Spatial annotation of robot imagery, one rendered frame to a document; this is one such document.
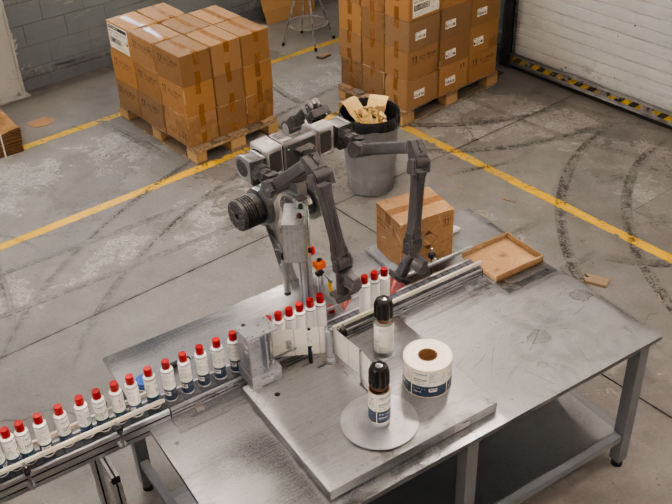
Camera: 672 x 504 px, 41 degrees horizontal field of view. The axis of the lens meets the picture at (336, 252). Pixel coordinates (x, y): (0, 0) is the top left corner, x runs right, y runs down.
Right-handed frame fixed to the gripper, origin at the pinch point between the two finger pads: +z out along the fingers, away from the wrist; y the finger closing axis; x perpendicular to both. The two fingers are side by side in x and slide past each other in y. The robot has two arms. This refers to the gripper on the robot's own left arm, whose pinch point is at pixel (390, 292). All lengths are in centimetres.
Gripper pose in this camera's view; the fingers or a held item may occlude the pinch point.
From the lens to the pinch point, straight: 417.0
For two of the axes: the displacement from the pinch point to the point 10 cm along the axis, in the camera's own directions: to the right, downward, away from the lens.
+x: 6.9, 2.5, 6.8
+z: -4.7, 8.6, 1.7
